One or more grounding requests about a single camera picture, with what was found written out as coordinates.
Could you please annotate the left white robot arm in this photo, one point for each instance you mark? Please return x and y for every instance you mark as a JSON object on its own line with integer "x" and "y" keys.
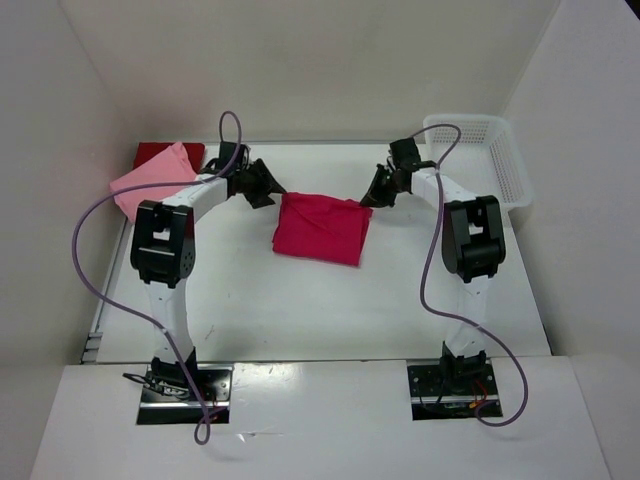
{"x": 163, "y": 252}

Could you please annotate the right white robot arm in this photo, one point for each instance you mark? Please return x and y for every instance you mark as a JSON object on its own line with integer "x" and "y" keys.
{"x": 469, "y": 236}

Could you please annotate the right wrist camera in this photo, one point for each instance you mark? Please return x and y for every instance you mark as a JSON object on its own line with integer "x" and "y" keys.
{"x": 405, "y": 154}

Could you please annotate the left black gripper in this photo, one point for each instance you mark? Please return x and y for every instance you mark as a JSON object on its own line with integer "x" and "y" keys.
{"x": 265, "y": 182}

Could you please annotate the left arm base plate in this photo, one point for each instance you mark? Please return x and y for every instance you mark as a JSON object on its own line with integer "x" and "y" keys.
{"x": 163, "y": 403}

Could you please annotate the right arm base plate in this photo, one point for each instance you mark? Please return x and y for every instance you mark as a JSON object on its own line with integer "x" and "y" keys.
{"x": 434, "y": 398}

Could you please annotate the crimson t shirt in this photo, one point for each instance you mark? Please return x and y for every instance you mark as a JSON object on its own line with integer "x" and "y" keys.
{"x": 322, "y": 228}

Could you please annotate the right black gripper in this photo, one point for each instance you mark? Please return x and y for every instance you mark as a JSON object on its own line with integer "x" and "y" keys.
{"x": 375, "y": 197}

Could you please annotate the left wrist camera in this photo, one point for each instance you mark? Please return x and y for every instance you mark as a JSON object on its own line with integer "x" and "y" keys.
{"x": 232, "y": 158}

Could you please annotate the white plastic basket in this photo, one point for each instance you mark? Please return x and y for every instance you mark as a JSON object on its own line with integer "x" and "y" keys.
{"x": 485, "y": 158}

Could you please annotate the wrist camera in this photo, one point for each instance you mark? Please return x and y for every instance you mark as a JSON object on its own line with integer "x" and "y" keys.
{"x": 405, "y": 154}
{"x": 232, "y": 158}

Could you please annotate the dark red t shirt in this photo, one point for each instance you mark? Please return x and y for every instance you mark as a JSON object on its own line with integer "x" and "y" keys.
{"x": 173, "y": 159}

